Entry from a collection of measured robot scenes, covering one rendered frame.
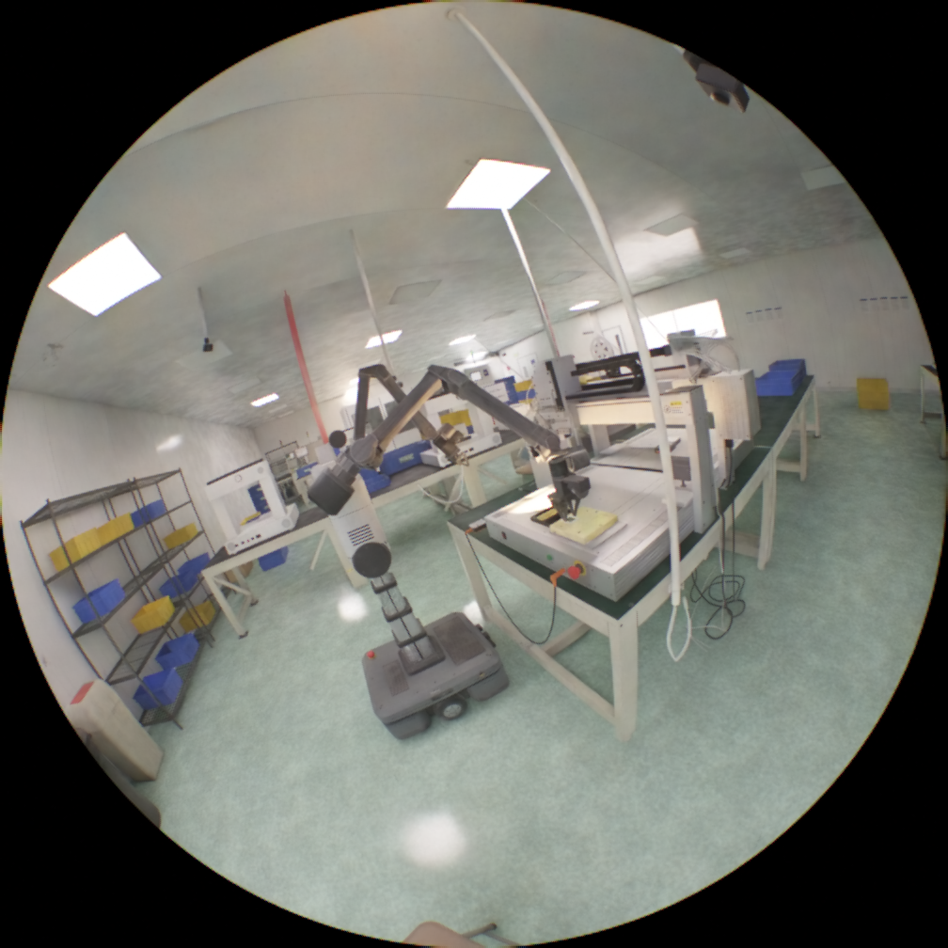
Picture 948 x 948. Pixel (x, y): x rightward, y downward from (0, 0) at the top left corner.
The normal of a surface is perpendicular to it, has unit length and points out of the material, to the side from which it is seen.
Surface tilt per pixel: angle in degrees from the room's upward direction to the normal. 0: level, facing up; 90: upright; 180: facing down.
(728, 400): 90
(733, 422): 90
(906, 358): 90
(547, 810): 0
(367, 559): 90
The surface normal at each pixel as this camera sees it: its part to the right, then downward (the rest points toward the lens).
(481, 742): -0.29, -0.93
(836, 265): -0.85, 0.36
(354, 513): 0.40, 0.11
